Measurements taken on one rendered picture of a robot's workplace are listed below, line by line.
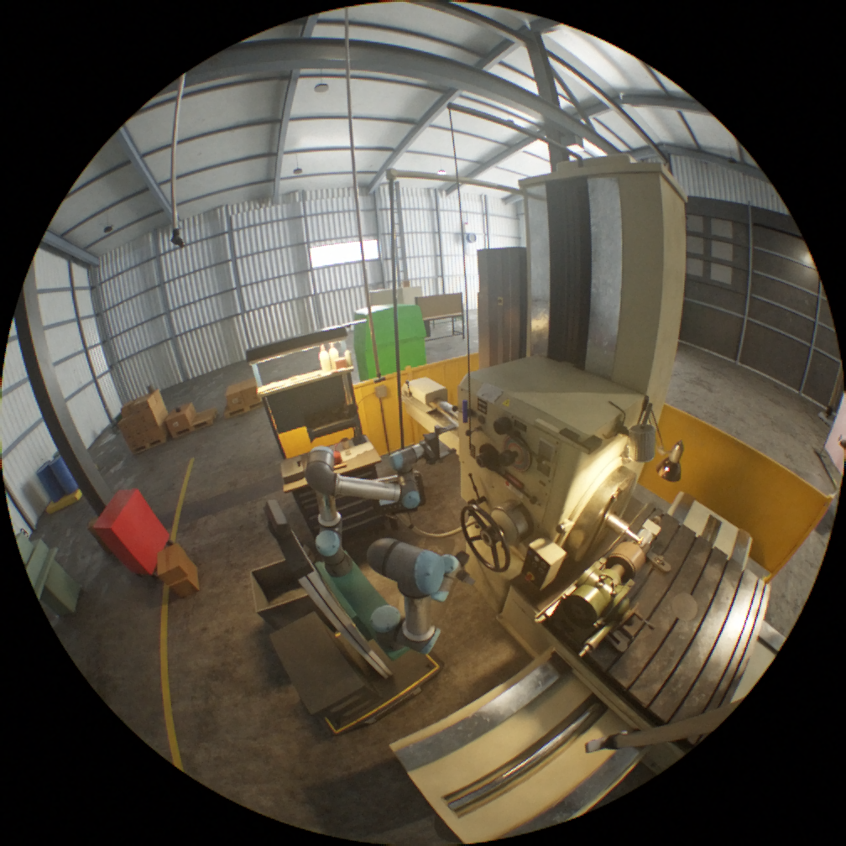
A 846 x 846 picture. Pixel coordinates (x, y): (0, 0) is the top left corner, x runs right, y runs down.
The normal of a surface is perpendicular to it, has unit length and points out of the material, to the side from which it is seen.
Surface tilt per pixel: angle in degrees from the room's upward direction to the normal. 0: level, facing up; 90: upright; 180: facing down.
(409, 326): 84
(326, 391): 90
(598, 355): 90
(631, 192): 90
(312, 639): 0
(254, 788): 0
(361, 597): 0
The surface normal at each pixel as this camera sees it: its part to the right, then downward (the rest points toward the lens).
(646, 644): -0.08, -0.87
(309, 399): 0.44, 0.41
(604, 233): -0.86, 0.31
